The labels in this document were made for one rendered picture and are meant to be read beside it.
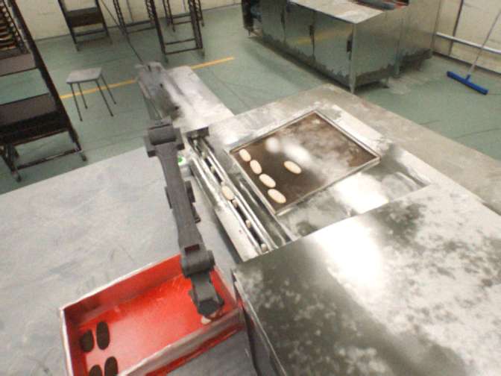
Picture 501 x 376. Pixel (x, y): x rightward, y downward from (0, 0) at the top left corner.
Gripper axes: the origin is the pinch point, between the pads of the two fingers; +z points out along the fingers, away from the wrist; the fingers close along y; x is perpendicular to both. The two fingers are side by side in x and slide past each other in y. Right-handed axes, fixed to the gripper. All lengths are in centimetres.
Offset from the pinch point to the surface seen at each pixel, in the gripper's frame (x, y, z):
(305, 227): 43.6, -3.0, -3.6
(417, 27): 379, -160, 33
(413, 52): 379, -160, 60
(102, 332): -27.2, -19.3, 2.4
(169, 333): -12.1, -5.5, 3.3
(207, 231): 20.2, -33.8, 4.0
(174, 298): -4.9, -15.1, 3.4
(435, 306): 17, 52, -45
